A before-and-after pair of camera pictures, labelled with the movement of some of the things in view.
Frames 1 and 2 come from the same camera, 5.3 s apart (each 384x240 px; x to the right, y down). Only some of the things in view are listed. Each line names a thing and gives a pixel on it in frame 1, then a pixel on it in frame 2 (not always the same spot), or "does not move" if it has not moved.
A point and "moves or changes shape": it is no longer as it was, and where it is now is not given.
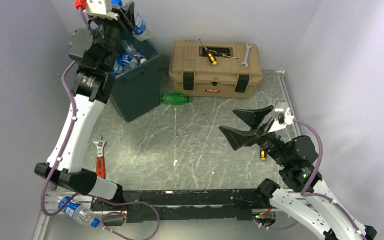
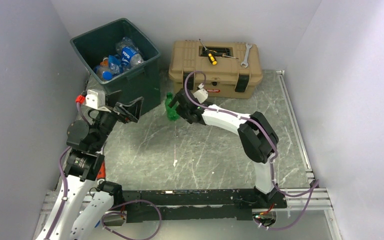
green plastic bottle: [175, 98] moves or changes shape
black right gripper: [236, 137] -> [180, 112]
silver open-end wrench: [248, 46] does not move
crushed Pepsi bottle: [141, 32] -> [129, 53]
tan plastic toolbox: [215, 69] does not move
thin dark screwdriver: [216, 53] does not move
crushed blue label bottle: [122, 61] does not move
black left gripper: [126, 15] -> [132, 110]
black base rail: [184, 206] does not move
